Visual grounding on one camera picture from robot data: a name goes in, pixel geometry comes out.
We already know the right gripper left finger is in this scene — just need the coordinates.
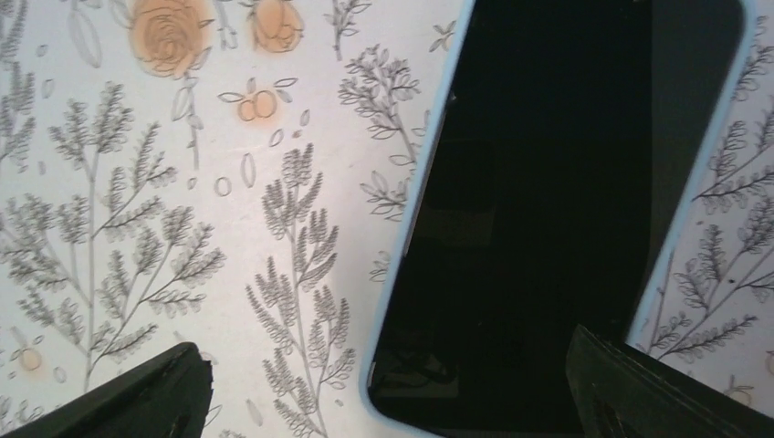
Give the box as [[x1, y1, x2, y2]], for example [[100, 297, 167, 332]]
[[8, 341, 214, 438]]

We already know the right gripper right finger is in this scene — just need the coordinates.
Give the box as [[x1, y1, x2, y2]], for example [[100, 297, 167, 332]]
[[565, 325, 773, 438]]

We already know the phone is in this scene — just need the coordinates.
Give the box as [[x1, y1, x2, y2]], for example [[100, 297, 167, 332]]
[[365, 1, 753, 437]]

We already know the floral patterned table mat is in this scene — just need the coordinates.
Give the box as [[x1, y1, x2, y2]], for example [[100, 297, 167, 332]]
[[1, 1, 773, 437]]

